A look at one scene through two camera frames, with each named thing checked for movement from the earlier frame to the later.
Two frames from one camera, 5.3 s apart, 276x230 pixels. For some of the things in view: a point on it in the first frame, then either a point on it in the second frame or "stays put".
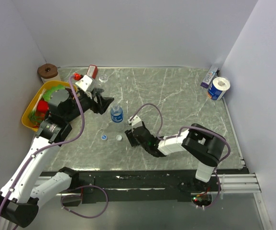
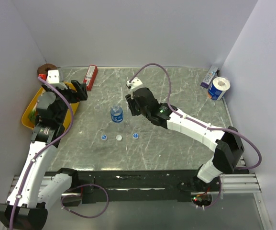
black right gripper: (131, 138) → (131, 103)
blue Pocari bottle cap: (104, 137) stays put
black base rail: (144, 186) stays put
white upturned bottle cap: (118, 137) stays put
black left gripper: (105, 101) → (80, 94)
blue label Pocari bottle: (116, 114) stays put
